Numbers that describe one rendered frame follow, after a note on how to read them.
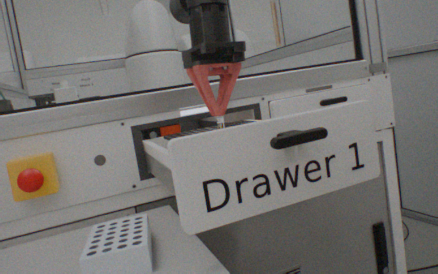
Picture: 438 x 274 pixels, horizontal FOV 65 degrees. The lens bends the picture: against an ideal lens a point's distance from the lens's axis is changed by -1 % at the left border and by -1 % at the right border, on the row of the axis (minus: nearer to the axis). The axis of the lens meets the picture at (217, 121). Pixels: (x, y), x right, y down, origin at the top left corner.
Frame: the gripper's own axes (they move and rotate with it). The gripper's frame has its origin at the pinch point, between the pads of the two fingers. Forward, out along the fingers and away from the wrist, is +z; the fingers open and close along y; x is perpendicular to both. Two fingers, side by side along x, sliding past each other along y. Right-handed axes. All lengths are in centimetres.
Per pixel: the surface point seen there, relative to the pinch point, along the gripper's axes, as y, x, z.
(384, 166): -24, 56, 23
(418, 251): -77, 130, 90
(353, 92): -22.0, 44.7, 1.2
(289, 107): -21.7, 25.6, 2.9
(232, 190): 10.7, -3.1, 8.9
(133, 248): 4.7, -14.6, 15.5
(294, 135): 14.0, 3.8, 2.9
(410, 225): -100, 152, 89
